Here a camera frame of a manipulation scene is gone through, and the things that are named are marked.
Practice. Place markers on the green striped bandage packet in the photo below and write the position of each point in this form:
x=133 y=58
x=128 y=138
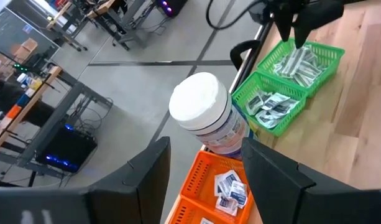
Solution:
x=280 y=68
x=311 y=54
x=308 y=73
x=292 y=62

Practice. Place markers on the white packet with blue label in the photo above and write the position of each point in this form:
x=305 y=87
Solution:
x=227 y=182
x=226 y=205
x=238 y=193

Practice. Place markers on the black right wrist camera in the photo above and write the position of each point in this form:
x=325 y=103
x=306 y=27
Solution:
x=258 y=11

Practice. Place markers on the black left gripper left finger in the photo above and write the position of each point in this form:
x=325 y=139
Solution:
x=84 y=205

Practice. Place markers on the black computer tower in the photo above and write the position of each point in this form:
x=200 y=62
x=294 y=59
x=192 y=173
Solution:
x=171 y=6
x=69 y=149

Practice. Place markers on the white packet with red print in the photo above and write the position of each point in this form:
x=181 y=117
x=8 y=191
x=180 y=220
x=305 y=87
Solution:
x=206 y=221

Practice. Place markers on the orange plastic basket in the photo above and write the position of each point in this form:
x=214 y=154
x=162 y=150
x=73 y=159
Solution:
x=196 y=177
x=184 y=214

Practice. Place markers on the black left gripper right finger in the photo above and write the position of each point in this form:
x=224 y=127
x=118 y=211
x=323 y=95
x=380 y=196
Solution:
x=302 y=202

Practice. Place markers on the person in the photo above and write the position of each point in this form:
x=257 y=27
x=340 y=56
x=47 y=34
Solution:
x=3 y=93

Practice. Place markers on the brown cardboard box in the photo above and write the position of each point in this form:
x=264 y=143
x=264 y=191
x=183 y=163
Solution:
x=27 y=49

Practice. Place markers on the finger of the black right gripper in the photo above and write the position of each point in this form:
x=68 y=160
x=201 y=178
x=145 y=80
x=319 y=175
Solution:
x=314 y=17
x=285 y=21

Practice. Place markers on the white antiseptic wipe packet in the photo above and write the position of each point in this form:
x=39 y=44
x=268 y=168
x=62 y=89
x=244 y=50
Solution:
x=255 y=104
x=275 y=101
x=288 y=109
x=268 y=119

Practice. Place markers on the white wipes canister blue label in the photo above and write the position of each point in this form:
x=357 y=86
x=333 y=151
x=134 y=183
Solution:
x=205 y=102

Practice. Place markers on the wooden top metal desk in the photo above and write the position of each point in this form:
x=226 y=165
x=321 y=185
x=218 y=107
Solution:
x=38 y=96
x=115 y=18

